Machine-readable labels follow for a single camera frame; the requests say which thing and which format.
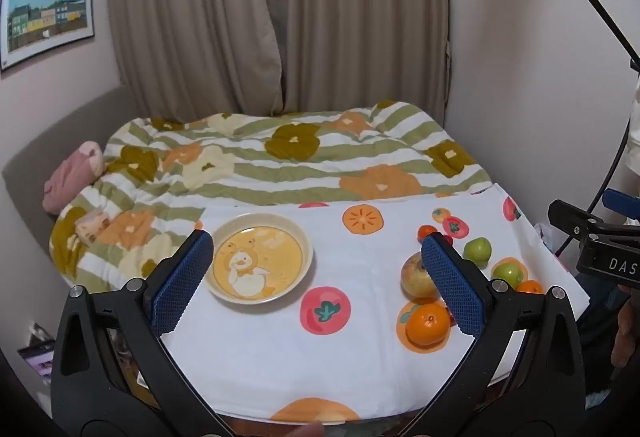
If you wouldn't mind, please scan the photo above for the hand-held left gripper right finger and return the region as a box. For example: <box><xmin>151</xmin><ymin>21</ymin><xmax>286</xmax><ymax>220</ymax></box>
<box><xmin>395</xmin><ymin>232</ymin><xmax>586</xmax><ymax>437</ymax></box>

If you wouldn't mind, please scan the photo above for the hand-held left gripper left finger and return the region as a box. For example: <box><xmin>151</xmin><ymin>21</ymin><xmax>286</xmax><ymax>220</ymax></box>
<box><xmin>50</xmin><ymin>229</ymin><xmax>236</xmax><ymax>437</ymax></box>

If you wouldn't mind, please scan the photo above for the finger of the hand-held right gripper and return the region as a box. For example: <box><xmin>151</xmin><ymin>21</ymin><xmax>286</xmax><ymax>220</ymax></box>
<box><xmin>602</xmin><ymin>190</ymin><xmax>640</xmax><ymax>234</ymax></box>
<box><xmin>547</xmin><ymin>200</ymin><xmax>608</xmax><ymax>243</ymax></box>

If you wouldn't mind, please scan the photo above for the yellow-red apple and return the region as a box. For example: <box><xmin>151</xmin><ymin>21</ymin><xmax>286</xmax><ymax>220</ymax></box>
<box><xmin>400</xmin><ymin>251</ymin><xmax>443</xmax><ymax>302</ymax></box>

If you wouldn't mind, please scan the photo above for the green apple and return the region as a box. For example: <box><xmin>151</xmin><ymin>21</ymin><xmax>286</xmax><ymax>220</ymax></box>
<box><xmin>462</xmin><ymin>237</ymin><xmax>493</xmax><ymax>264</ymax></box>
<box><xmin>491</xmin><ymin>262</ymin><xmax>525</xmax><ymax>290</ymax></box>

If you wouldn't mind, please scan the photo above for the cream bowl with duck print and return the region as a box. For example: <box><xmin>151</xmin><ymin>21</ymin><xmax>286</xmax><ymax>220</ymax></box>
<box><xmin>202</xmin><ymin>213</ymin><xmax>314</xmax><ymax>304</ymax></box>

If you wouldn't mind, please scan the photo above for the person's right hand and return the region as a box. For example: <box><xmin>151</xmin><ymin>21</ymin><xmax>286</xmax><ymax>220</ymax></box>
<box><xmin>611</xmin><ymin>299</ymin><xmax>640</xmax><ymax>368</ymax></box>

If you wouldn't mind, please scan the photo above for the person's left hand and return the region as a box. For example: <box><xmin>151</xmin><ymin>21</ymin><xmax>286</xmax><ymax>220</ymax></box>
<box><xmin>285</xmin><ymin>422</ymin><xmax>326</xmax><ymax>437</ymax></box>

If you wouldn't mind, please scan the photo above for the white fruit-printed cloth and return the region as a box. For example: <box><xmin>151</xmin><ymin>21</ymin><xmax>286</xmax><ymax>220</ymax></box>
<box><xmin>160</xmin><ymin>184</ymin><xmax>591</xmax><ymax>423</ymax></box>

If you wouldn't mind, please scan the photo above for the pink pillow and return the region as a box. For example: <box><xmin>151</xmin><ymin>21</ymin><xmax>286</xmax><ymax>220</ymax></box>
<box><xmin>42</xmin><ymin>141</ymin><xmax>106</xmax><ymax>213</ymax></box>

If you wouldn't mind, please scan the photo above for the magazine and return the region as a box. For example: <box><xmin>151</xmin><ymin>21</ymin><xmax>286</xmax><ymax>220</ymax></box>
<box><xmin>17</xmin><ymin>322</ymin><xmax>56</xmax><ymax>385</ymax></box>

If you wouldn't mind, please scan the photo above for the green striped floral blanket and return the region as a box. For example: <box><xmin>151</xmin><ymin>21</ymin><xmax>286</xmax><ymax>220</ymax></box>
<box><xmin>49</xmin><ymin>100</ymin><xmax>493</xmax><ymax>298</ymax></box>

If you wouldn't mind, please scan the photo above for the grey bed headboard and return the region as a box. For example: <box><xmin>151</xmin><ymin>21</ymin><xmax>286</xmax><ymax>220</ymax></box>
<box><xmin>1</xmin><ymin>84</ymin><xmax>141</xmax><ymax>218</ymax></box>

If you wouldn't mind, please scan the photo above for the beige curtain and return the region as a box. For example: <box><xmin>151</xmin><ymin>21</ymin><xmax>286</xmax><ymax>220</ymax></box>
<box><xmin>106</xmin><ymin>0</ymin><xmax>453</xmax><ymax>118</ymax></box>

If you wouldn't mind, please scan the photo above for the black cable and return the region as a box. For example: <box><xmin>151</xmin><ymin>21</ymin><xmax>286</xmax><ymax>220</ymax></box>
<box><xmin>552</xmin><ymin>67</ymin><xmax>640</xmax><ymax>255</ymax></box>

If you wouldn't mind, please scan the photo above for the wall poster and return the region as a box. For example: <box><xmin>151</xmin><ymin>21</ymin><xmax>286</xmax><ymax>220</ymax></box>
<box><xmin>0</xmin><ymin>0</ymin><xmax>95</xmax><ymax>70</ymax></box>

